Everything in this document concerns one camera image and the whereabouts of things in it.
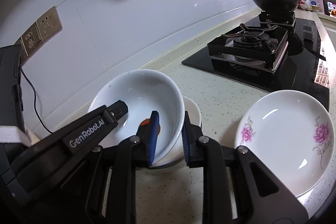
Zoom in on plain white bowl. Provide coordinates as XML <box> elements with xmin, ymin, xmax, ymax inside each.
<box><xmin>157</xmin><ymin>95</ymin><xmax>202</xmax><ymax>166</ymax></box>

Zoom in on green rim white bowl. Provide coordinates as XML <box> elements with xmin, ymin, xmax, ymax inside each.
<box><xmin>149</xmin><ymin>158</ymin><xmax>185</xmax><ymax>172</ymax></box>

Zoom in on large pink flower plate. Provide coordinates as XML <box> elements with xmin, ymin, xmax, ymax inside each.
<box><xmin>234</xmin><ymin>90</ymin><xmax>335</xmax><ymax>197</ymax></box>

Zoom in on black gas stove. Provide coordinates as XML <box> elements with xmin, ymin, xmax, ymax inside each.
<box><xmin>182</xmin><ymin>18</ymin><xmax>330</xmax><ymax>109</ymax></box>

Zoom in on red band white bowl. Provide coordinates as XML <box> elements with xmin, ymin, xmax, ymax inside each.
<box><xmin>89</xmin><ymin>69</ymin><xmax>185</xmax><ymax>165</ymax></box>

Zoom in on black power cable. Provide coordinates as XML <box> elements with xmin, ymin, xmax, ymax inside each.
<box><xmin>19</xmin><ymin>67</ymin><xmax>53</xmax><ymax>134</ymax></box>

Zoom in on wall power sockets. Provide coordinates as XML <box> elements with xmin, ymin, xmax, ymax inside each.
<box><xmin>18</xmin><ymin>6</ymin><xmax>62</xmax><ymax>62</ymax></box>

